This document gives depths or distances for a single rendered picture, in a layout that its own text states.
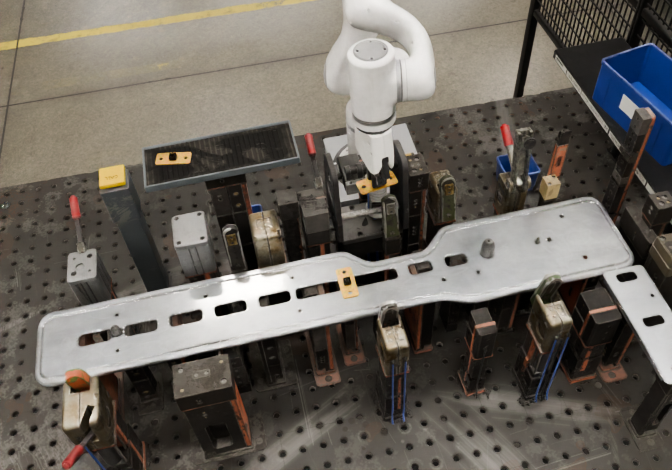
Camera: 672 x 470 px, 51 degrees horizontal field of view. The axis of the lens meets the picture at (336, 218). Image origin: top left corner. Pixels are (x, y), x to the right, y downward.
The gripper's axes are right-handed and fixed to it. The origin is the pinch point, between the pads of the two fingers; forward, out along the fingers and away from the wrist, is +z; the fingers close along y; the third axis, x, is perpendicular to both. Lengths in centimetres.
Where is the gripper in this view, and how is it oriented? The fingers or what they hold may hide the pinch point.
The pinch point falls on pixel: (376, 174)
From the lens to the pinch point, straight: 146.7
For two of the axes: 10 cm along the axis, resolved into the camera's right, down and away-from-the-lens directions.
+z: 0.8, 6.4, 7.7
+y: 3.5, 7.0, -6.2
